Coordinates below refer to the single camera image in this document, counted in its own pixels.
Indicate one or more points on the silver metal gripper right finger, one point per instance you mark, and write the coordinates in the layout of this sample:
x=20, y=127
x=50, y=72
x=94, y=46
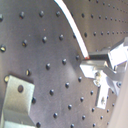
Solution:
x=115, y=55

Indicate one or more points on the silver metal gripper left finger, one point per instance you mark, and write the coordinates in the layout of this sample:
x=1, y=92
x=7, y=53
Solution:
x=104, y=78

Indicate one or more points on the silver metal cable clip bracket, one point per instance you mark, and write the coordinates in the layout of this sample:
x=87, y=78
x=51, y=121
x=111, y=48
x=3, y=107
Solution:
x=17, y=104

